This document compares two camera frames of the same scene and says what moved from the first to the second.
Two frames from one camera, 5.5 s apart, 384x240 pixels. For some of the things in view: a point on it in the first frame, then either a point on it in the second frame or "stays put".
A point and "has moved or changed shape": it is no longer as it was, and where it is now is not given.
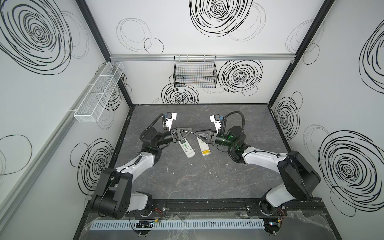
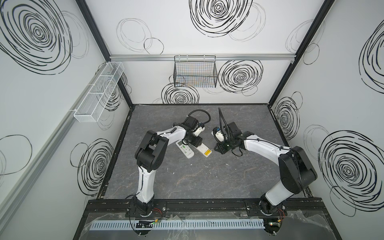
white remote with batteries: (204, 147) has moved or changed shape
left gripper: (174, 134) to (195, 139)
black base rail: (233, 207) stays put
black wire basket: (195, 71) stays put
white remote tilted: (186, 148) stays put
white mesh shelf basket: (90, 110) stays put
